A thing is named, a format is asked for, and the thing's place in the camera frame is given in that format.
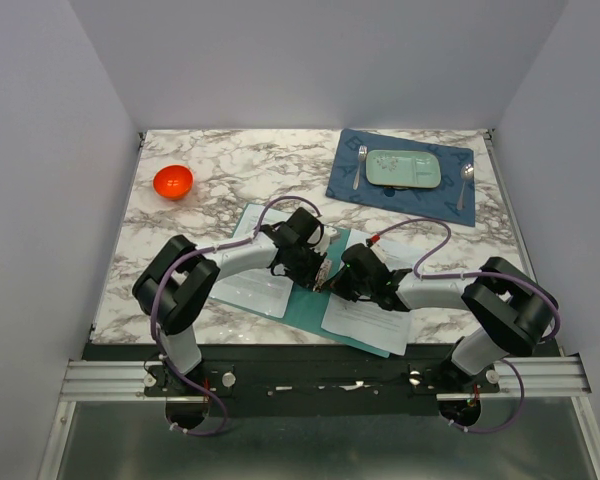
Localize printed paper sheets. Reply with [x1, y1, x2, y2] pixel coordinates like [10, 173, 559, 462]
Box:
[210, 204, 293, 319]

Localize teal plastic file folder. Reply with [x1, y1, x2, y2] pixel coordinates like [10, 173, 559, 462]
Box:
[232, 202, 406, 359]

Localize silver metal folder clip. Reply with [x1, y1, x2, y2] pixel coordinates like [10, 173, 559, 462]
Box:
[313, 258, 332, 292]

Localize blue patterned placemat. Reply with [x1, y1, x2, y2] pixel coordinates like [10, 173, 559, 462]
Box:
[326, 129, 476, 227]

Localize silver fork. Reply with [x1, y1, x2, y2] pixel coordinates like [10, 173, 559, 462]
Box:
[352, 145, 368, 190]

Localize printed paper stack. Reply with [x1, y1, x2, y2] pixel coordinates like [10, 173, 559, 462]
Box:
[321, 230, 425, 358]

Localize silver spoon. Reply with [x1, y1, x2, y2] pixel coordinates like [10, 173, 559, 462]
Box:
[456, 163, 474, 211]

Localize aluminium frame rail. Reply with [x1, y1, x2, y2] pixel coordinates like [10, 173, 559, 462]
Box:
[60, 356, 591, 402]

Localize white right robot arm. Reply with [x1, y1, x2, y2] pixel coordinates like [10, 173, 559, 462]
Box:
[322, 242, 561, 392]

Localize light green rectangular plate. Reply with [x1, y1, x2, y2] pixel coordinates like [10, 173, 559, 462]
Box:
[366, 150, 441, 189]

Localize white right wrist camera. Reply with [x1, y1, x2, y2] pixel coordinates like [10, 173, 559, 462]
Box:
[366, 239, 387, 263]

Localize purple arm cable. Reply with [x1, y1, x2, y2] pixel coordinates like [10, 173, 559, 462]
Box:
[149, 195, 326, 437]
[369, 218, 562, 434]

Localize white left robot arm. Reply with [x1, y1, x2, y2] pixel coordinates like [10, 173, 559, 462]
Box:
[132, 207, 334, 395]

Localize orange plastic bowl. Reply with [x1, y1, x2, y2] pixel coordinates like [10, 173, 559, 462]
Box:
[152, 165, 194, 201]

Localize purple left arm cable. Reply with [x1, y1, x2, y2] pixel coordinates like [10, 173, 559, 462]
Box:
[149, 195, 326, 437]

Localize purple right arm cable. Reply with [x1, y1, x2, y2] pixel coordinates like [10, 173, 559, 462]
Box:
[369, 218, 562, 434]

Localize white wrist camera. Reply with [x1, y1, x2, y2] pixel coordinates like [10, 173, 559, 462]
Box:
[366, 239, 387, 263]
[313, 225, 341, 253]

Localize black mounting base rail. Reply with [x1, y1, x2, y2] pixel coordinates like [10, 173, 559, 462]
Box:
[144, 342, 501, 417]

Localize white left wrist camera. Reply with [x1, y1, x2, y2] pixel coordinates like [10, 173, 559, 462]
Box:
[313, 225, 341, 253]

